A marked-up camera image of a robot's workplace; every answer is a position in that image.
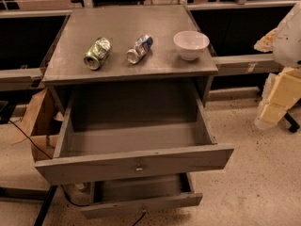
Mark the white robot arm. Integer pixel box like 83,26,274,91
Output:
254,2,301,130

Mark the grey drawer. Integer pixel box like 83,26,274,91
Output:
36,88,233,185
81,173,203,218

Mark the white bowl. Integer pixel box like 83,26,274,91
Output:
173,31,210,61

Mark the black floor cable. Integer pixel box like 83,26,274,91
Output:
8,119,90,208

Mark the crushed blue silver can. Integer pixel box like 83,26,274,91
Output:
126,35,153,64

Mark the small plastic bottle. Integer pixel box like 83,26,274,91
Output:
75,183,87,190

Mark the cardboard box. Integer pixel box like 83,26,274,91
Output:
11,89,61,162

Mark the black metal floor bar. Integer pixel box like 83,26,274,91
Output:
34,186,57,226

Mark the grey drawer cabinet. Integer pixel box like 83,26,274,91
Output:
43,5,218,111

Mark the crushed green soda can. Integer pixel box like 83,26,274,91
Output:
84,37,112,71

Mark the grey top drawer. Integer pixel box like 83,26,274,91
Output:
36,88,233,185

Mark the grey bottom drawer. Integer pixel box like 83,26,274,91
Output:
81,173,203,218

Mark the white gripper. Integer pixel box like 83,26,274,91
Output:
254,67,301,130

